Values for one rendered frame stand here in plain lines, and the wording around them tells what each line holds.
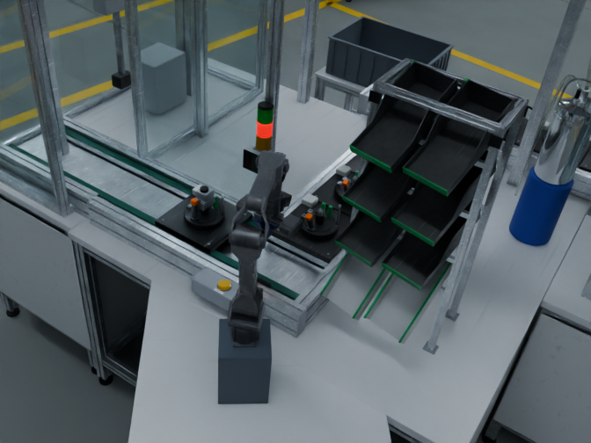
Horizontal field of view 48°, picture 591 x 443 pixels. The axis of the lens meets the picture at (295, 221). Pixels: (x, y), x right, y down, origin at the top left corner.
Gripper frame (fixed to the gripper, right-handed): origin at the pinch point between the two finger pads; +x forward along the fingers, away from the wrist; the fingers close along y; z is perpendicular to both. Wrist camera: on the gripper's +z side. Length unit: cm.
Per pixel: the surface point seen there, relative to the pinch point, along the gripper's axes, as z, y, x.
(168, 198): 25, 61, 34
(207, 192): 19.4, 37.2, 16.9
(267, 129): 30.2, 22.0, -8.8
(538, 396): 67, -83, 84
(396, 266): 14.4, -33.6, 5.5
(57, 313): -4, 100, 97
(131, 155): 32, 86, 30
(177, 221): 12, 44, 28
